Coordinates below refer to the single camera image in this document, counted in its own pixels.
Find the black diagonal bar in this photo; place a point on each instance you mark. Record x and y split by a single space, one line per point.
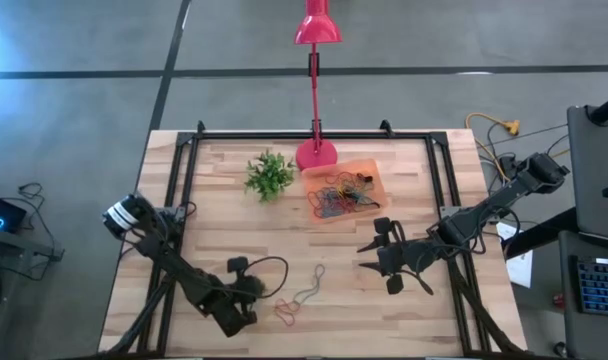
539 236

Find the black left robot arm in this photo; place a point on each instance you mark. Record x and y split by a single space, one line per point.
174 265

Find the black power adapter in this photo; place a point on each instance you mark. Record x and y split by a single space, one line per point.
506 165

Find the green plant white pot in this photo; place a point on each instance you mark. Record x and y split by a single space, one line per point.
269 175

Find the black box blue light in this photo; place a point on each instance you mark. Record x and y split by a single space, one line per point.
6 210

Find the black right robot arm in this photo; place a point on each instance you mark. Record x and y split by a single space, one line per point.
484 215

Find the white paper sheet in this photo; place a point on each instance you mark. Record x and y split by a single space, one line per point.
521 267

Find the black rubber band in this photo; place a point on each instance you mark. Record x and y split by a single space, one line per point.
366 177

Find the backlit black keyboard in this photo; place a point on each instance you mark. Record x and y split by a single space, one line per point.
601 287

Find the grey desk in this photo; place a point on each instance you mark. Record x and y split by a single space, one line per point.
566 320
591 165

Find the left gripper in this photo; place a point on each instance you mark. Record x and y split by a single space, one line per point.
229 310

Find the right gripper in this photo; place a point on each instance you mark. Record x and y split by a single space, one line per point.
409 255

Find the small red object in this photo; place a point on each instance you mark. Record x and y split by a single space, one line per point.
559 301

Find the orange translucent plastic bin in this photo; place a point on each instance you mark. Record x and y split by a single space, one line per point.
379 212

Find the grey metal stand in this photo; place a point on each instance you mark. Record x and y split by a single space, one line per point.
34 250

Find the red desk lamp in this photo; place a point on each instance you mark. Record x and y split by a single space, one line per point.
316 30

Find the red rubber band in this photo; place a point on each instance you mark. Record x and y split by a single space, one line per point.
334 176
289 322

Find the teal rubber band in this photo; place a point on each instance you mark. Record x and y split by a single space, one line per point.
320 272
324 207
369 202

